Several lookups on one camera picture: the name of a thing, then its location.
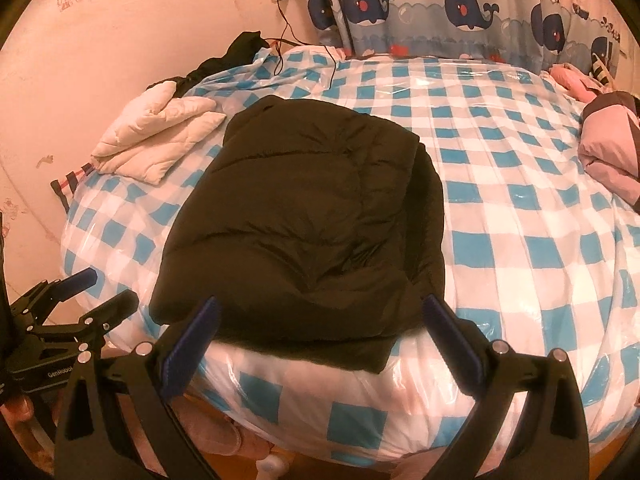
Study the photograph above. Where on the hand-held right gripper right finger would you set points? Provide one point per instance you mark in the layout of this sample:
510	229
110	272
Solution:
450	345

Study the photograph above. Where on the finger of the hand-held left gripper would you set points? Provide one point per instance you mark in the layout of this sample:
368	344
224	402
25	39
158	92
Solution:
82	277
117	307

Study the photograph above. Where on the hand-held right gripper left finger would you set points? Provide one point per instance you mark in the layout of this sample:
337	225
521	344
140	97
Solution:
192	345

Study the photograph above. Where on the black puffer jacket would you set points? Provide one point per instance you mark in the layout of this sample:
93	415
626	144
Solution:
300	220

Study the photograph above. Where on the pink fuzzy cloth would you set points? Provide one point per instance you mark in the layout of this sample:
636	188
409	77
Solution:
215	435

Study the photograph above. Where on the blue white checkered bed cover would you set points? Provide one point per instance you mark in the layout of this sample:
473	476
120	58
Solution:
500	210

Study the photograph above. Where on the white quilted jacket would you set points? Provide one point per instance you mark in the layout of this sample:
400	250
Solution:
150	140

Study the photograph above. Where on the pink and brown jacket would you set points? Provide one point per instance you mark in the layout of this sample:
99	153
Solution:
615	145

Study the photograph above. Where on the dark crumpled garment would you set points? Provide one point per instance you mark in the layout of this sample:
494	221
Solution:
240	50

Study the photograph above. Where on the pink garment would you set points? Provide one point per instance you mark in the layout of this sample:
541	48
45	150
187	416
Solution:
570	80

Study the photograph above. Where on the black white striped cloth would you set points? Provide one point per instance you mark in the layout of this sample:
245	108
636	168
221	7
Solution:
602	67

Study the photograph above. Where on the whale print curtain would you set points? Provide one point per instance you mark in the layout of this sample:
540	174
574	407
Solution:
450	10

